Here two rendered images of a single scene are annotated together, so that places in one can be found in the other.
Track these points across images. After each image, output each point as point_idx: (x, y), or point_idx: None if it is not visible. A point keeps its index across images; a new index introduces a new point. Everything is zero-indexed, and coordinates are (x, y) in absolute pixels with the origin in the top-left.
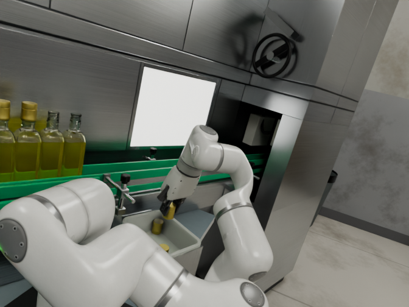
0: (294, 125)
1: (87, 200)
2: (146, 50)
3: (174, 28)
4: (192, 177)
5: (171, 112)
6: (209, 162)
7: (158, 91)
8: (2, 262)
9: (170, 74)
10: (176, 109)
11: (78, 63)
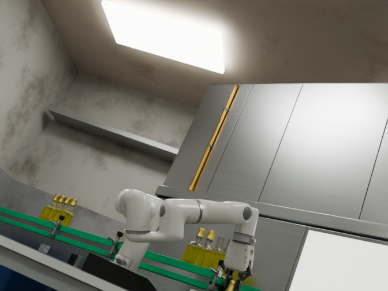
0: None
1: (151, 196)
2: (313, 218)
3: (349, 204)
4: (234, 241)
5: (337, 274)
6: None
7: (322, 250)
8: None
9: (336, 237)
10: (344, 272)
11: (260, 226)
